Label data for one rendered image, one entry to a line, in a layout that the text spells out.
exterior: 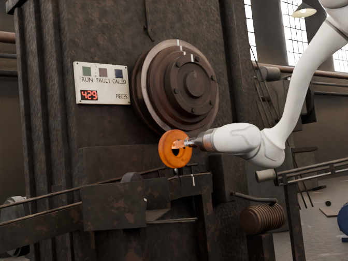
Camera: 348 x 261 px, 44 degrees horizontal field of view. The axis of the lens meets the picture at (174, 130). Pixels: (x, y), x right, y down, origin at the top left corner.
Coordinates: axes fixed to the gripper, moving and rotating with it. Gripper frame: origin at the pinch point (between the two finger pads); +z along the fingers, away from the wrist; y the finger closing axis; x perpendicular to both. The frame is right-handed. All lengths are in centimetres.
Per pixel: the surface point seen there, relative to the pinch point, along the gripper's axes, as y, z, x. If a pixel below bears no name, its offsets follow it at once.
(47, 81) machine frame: -27, 57, 35
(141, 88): -3.1, 16.2, 25.3
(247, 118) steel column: 359, 269, 39
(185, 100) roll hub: 14.6, 8.3, 19.6
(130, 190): -38.9, -24.6, -13.7
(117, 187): -41.3, -21.2, -12.4
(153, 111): 1.7, 15.6, 15.6
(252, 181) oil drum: 242, 168, -39
